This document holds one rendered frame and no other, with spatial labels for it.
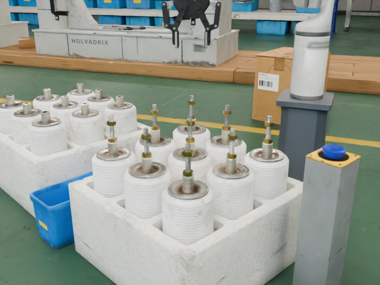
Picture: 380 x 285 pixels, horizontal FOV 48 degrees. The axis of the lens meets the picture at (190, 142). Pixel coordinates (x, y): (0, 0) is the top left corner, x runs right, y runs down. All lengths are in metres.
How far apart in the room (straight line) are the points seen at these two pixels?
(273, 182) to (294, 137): 0.33
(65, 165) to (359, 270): 0.76
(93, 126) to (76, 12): 2.30
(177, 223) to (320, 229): 0.26
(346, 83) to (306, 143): 1.45
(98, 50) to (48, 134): 2.08
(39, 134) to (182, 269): 0.59
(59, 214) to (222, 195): 0.42
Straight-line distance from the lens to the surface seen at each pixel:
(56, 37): 3.39
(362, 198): 1.38
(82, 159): 1.20
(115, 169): 0.91
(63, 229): 1.08
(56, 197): 1.16
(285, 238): 0.97
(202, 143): 1.06
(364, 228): 1.23
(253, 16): 5.43
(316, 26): 1.18
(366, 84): 2.65
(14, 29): 4.14
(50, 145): 1.18
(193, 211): 0.75
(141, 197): 0.83
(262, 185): 0.92
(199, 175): 0.90
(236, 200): 0.83
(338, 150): 0.78
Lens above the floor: 0.60
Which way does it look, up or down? 21 degrees down
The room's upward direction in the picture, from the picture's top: straight up
